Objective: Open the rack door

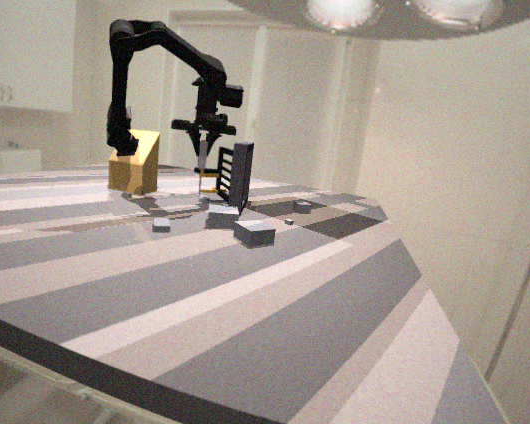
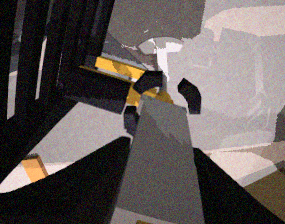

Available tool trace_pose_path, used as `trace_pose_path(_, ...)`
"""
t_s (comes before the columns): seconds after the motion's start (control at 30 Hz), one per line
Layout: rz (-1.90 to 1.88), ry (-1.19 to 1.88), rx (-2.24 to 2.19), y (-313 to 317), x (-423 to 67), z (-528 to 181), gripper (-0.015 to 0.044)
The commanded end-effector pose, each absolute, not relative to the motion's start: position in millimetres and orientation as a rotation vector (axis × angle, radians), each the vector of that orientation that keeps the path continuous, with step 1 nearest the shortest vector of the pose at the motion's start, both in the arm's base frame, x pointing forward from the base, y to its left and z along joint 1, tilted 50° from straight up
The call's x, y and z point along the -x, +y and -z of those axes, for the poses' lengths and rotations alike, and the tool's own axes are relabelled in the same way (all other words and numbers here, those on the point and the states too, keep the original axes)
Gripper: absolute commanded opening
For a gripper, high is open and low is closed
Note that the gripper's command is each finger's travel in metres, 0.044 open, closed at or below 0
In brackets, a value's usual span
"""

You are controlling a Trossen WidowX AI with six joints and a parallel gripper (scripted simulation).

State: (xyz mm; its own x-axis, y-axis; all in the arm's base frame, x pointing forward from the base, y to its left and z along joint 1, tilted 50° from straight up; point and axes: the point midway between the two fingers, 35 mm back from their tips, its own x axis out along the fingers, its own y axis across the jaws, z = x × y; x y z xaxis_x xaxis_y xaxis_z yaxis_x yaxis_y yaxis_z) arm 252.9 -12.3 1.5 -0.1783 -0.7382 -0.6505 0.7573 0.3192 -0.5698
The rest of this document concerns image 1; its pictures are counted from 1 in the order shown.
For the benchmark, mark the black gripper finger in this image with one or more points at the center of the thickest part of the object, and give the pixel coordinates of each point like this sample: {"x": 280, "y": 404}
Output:
{"x": 211, "y": 139}
{"x": 195, "y": 138}

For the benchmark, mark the small white rectangular block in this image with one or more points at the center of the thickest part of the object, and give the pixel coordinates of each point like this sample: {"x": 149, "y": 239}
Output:
{"x": 161, "y": 225}

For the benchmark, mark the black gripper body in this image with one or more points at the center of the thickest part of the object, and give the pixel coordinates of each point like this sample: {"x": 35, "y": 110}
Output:
{"x": 191, "y": 127}

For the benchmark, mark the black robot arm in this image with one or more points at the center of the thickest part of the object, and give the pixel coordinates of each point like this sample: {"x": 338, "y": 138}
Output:
{"x": 212, "y": 86}

